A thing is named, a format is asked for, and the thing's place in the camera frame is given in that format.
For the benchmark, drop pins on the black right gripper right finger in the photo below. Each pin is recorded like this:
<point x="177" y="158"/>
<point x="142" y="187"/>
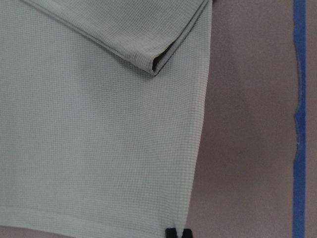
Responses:
<point x="187" y="233"/>

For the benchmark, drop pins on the olive green long-sleeve shirt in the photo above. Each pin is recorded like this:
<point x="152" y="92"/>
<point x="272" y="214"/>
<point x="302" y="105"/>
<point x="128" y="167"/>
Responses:
<point x="101" y="114"/>

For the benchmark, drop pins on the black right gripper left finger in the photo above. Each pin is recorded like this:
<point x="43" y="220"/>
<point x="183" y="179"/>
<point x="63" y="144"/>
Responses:
<point x="171" y="233"/>

